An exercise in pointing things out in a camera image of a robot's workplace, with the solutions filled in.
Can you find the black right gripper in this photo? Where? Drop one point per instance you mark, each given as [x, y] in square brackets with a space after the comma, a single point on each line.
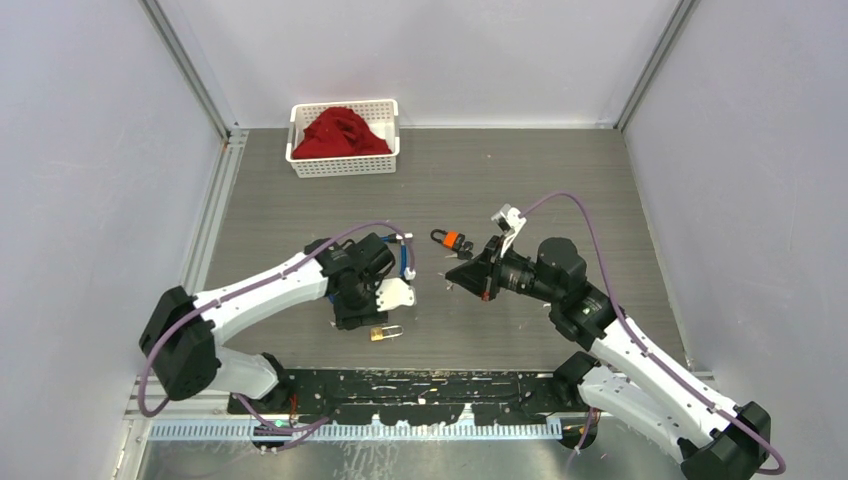
[479, 276]

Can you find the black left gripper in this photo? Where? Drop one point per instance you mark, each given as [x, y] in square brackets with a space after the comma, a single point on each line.
[346, 318]

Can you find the orange black padlock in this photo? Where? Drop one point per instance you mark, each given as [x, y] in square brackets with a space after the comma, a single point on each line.
[451, 240]

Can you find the brass padlock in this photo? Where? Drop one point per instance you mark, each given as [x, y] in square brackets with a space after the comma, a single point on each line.
[382, 333]

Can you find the blue cable lock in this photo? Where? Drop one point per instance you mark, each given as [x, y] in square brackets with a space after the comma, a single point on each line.
[403, 252]

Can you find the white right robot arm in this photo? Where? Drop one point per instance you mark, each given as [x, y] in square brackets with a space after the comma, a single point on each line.
[619, 369]

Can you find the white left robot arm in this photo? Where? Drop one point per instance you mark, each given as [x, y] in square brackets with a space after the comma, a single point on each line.
[185, 338]

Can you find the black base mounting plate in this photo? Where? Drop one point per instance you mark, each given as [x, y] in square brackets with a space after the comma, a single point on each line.
[417, 397]

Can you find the red cloth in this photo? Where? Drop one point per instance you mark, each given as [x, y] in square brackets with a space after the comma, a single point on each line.
[339, 132]

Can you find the white perforated plastic basket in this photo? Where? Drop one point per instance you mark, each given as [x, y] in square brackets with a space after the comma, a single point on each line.
[381, 115]

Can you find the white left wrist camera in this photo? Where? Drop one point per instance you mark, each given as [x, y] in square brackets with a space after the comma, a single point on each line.
[394, 293]

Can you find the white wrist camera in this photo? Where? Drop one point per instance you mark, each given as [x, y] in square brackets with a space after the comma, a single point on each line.
[511, 221]
[394, 293]

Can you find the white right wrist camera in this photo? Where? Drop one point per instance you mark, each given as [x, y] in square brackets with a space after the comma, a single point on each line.
[511, 221]

